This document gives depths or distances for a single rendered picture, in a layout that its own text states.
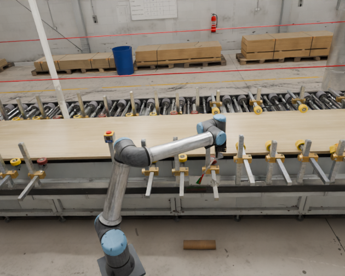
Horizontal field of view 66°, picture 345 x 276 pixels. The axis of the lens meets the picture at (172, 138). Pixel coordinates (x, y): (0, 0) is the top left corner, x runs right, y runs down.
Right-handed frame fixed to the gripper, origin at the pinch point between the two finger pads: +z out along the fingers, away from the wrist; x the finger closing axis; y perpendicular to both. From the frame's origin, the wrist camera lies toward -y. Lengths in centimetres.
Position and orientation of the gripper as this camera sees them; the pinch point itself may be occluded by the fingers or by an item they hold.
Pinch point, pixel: (215, 159)
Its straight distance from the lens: 206.1
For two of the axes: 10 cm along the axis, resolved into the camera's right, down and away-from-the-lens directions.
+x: 0.5, -5.2, 8.6
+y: 10.0, -0.3, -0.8
